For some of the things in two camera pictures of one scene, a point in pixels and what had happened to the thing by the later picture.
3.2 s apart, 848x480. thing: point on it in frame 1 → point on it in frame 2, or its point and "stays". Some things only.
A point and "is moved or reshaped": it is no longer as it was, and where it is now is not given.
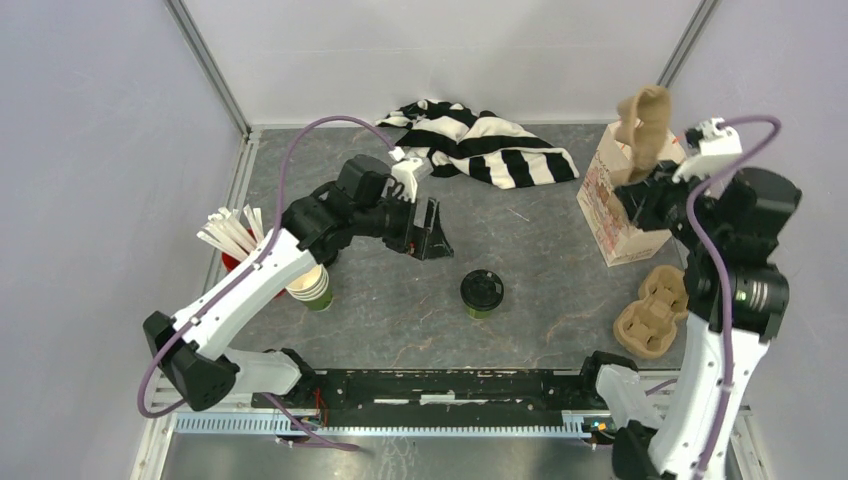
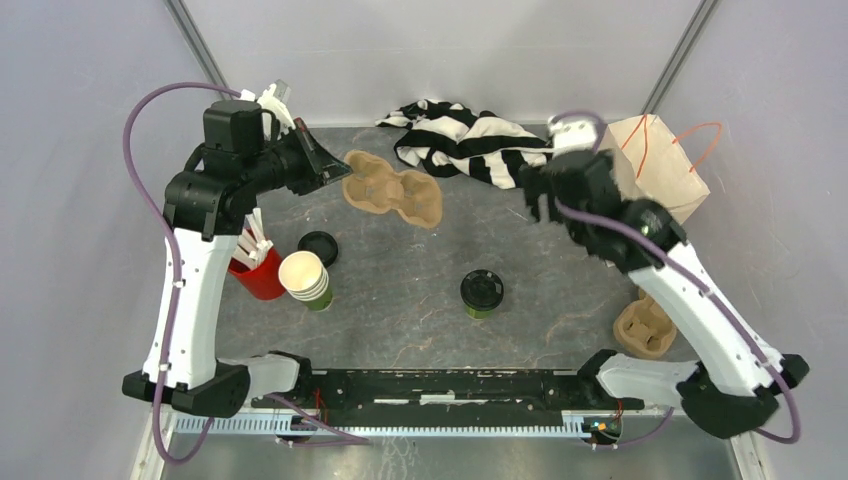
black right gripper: (643, 199) → (535, 182)
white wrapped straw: (255, 221) stays
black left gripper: (424, 243) → (320, 165)
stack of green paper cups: (313, 288) stays
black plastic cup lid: (482, 289) stays
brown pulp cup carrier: (647, 326) stays
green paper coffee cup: (481, 314) stays
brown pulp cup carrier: (644, 128) is moved or reshaped
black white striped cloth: (458, 142) stays
